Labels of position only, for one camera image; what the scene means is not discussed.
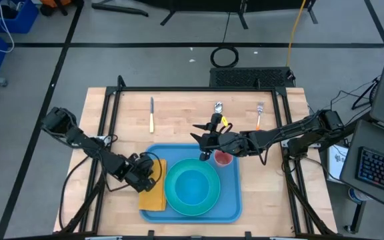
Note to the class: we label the blue and white tape roll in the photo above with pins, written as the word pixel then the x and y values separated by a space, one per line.
pixel 355 196

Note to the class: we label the large blue storage bin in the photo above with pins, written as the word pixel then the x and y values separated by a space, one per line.
pixel 25 20

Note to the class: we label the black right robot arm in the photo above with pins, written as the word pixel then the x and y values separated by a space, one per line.
pixel 278 133

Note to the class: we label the blue ribbed bowl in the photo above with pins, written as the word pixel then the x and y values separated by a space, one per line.
pixel 192 188

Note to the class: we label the pink plastic cup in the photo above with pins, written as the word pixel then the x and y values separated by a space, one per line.
pixel 223 160

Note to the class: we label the white sheet of paper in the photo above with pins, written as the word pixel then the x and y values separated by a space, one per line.
pixel 337 163

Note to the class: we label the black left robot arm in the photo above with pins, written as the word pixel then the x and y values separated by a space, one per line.
pixel 88 146

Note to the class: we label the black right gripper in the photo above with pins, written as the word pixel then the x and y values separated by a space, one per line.
pixel 225 143

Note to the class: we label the yellow cloth napkin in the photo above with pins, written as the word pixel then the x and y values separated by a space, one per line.
pixel 152 201

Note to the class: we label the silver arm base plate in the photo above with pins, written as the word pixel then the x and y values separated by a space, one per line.
pixel 100 138

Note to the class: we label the blue plastic tray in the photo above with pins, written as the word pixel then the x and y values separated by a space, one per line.
pixel 228 200

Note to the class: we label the yellow tag on gripper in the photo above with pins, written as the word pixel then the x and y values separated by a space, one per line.
pixel 224 121

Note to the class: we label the black desk leg with caster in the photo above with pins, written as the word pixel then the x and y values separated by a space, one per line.
pixel 357 216

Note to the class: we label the black metal table frame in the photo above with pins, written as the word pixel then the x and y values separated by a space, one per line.
pixel 192 89

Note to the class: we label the black floor stand bar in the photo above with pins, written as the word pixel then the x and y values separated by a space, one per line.
pixel 122 9

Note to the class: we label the orange bag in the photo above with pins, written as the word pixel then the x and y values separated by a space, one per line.
pixel 53 2

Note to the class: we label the teal round plate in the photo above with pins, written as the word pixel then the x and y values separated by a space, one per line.
pixel 169 186

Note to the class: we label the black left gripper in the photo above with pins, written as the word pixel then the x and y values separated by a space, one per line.
pixel 140 173

